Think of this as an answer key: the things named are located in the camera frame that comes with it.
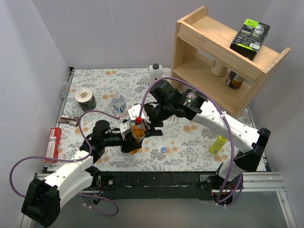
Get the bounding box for orange juice bottle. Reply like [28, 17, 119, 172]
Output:
[132, 124, 145, 145]

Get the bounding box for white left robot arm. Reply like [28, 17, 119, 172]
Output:
[21, 120, 141, 228]

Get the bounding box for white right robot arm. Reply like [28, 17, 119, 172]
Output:
[140, 77, 270, 189]

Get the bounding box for clear water bottle white-blue label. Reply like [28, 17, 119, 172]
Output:
[111, 91, 127, 114]

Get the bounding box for white square lotion bottle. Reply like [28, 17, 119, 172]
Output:
[149, 63, 162, 84]

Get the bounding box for yellow squeeze bottle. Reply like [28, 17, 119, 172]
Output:
[209, 135, 228, 155]

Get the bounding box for chocolate bar wrapper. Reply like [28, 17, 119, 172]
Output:
[58, 115, 79, 126]

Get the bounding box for red snack box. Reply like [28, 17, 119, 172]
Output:
[45, 127, 62, 166]

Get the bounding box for wooden shelf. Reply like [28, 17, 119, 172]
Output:
[171, 6, 291, 118]

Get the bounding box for cream cup on shelf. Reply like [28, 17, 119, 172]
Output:
[211, 60, 228, 77]

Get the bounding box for dark jar on shelf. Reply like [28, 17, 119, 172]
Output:
[226, 71, 245, 89]

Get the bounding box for black green product box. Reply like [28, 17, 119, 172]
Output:
[230, 19, 271, 60]

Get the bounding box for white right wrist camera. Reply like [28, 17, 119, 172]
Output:
[128, 104, 151, 126]

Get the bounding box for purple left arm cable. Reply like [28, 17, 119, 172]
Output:
[9, 110, 124, 217]

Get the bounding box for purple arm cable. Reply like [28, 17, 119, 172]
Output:
[139, 77, 244, 207]
[9, 110, 124, 217]

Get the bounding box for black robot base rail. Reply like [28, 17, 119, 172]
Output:
[40, 166, 245, 206]

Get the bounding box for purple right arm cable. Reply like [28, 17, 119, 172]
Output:
[139, 77, 244, 207]

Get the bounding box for small clear bottle at wall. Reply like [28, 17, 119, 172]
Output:
[59, 81, 68, 99]

